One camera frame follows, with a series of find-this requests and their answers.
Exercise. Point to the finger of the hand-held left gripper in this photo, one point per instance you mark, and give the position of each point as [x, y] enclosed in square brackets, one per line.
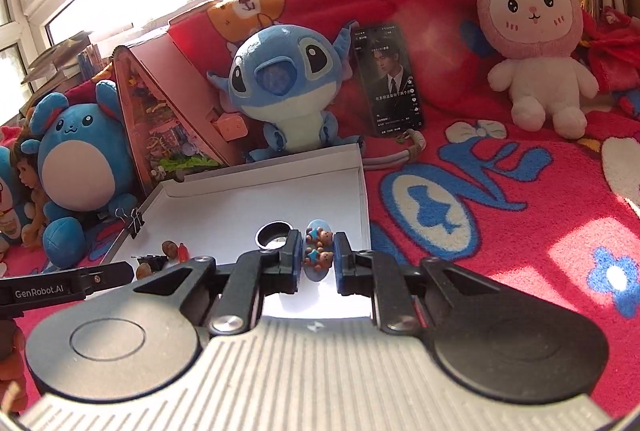
[107, 278]

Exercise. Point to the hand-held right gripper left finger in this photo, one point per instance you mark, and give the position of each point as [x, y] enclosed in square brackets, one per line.
[298, 261]

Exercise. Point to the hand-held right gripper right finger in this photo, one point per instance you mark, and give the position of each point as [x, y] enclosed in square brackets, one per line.
[340, 266]

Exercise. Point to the blue bear hair clip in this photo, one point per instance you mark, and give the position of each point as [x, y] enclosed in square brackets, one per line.
[320, 241]

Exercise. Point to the brown nut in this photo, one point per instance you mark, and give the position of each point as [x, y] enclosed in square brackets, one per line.
[169, 249]
[144, 270]

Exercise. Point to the black binder clip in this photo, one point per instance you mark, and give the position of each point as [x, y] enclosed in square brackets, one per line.
[134, 226]
[150, 261]

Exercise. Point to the grey cardboard box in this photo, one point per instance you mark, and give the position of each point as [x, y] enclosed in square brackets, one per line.
[240, 201]

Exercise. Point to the black round cap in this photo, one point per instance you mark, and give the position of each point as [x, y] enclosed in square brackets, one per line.
[274, 236]

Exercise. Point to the red capsule toy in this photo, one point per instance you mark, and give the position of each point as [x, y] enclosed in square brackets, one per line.
[184, 253]

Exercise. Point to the blue cat plush toy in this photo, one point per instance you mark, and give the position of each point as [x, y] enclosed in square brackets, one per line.
[7, 211]

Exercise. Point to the brown-haired doll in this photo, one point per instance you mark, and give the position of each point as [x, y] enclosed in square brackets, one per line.
[27, 176]

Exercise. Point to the blue mouse plush toy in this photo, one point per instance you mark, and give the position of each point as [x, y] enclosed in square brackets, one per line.
[75, 161]

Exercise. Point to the small orange cube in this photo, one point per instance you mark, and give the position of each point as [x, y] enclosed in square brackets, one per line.
[230, 127]

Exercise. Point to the triangular miniature house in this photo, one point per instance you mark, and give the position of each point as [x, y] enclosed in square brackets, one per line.
[160, 121]

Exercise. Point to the red printed blanket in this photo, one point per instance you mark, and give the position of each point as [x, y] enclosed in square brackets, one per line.
[500, 221]

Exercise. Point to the blue alien plush toy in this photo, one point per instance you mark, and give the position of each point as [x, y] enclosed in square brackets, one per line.
[280, 71]

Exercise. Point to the black smartphone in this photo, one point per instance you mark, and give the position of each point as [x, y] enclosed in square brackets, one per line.
[390, 81]

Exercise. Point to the stack of books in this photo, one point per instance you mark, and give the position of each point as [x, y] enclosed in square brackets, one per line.
[65, 61]

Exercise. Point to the pink bunny plush toy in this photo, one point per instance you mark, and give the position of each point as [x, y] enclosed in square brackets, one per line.
[530, 11]

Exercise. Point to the red cloth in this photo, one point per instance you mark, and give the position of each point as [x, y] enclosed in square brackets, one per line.
[615, 56]

